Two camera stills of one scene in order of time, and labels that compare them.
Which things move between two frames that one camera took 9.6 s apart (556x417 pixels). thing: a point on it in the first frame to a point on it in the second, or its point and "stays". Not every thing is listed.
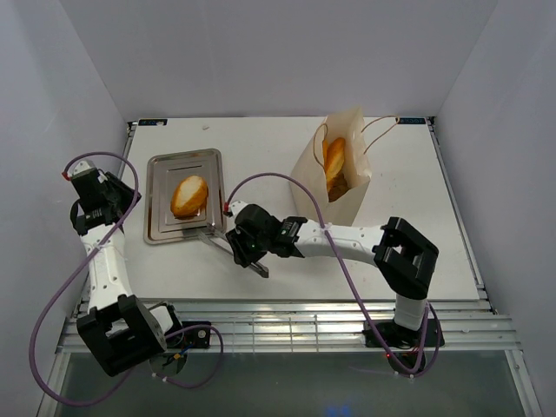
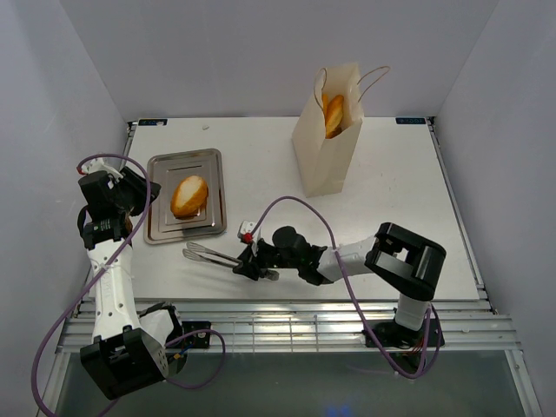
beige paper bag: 312,171 to 326,163
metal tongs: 211,234 to 209,255
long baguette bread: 335,158 to 334,115
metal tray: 162,172 stays
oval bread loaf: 189,197 stays
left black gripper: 128,192 to 139,184
